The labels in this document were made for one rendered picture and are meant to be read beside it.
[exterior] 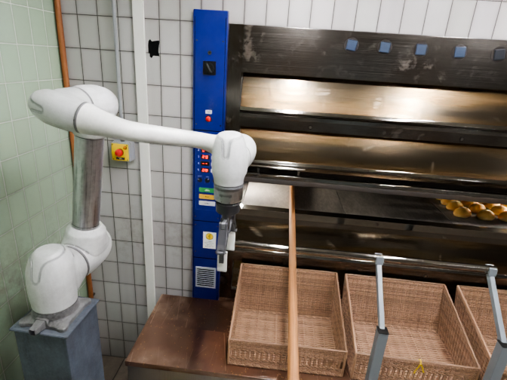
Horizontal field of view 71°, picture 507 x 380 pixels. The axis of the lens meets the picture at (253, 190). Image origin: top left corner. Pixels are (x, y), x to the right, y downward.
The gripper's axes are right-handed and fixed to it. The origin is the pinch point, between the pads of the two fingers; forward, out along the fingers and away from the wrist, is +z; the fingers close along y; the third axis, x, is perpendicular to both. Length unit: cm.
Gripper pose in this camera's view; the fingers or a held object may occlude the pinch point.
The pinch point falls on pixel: (226, 256)
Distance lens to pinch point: 119.6
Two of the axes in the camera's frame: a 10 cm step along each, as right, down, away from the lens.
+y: -1.3, 3.3, -9.3
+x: 9.9, 0.9, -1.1
